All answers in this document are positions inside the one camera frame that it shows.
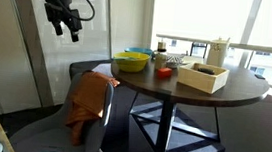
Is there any yellow bowl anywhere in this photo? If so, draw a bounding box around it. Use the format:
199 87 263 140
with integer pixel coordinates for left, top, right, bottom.
111 49 151 75

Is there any light wooden box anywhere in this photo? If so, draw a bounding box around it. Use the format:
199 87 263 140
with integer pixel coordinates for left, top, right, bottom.
175 60 231 97

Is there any small black flat device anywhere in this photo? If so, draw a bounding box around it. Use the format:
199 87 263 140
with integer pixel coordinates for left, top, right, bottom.
253 72 267 81

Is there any grey upholstered chair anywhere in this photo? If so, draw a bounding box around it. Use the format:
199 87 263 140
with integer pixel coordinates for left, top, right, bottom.
67 55 116 84
7 63 121 152

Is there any black chair frame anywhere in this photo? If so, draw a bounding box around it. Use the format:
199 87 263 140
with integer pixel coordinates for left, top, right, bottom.
189 40 210 60

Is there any white carton jug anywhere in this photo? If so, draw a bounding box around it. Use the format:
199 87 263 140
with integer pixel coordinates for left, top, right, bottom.
205 35 231 69

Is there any orange cloth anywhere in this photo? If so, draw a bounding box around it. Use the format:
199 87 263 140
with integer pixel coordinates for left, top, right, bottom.
63 68 122 150

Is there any black rounded object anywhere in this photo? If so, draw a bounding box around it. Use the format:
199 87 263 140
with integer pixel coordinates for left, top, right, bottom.
195 66 217 77

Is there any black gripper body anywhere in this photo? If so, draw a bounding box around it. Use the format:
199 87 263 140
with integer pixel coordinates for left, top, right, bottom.
39 0 86 34

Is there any orange rectangular block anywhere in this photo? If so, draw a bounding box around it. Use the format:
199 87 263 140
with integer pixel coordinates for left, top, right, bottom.
156 66 174 80

